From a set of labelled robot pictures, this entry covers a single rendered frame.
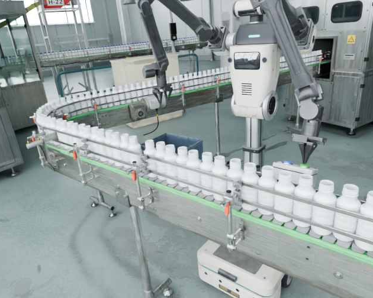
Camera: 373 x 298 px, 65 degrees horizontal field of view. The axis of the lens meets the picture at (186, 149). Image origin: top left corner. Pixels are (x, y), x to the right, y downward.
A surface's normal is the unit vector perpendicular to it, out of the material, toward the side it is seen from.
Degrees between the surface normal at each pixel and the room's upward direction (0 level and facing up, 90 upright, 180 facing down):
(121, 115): 90
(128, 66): 90
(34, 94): 90
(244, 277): 31
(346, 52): 90
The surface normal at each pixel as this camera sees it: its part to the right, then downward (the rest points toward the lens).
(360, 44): -0.83, 0.27
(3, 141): 0.78, 0.19
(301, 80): -0.35, 0.51
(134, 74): 0.55, 0.28
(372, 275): -0.62, 0.34
